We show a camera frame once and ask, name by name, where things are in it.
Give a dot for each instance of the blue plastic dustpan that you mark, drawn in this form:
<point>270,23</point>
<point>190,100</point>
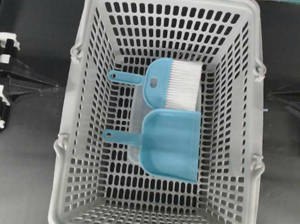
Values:
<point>168,143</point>

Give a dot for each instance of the grey plastic shopping basket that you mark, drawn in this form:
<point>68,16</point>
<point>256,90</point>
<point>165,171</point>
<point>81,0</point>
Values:
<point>97,182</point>

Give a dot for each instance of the blue hand brush white bristles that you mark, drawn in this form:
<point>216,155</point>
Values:
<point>151,96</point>

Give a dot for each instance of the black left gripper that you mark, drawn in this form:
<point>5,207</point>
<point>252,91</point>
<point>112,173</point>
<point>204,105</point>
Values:
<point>9,46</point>

